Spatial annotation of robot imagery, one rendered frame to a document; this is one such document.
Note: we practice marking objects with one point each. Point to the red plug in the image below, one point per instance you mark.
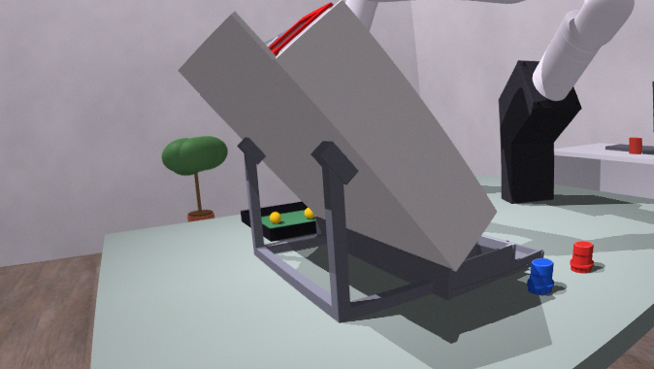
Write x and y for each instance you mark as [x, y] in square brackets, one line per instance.
[581, 261]

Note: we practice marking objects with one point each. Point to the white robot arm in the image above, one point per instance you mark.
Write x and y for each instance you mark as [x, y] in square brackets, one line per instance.
[572, 48]

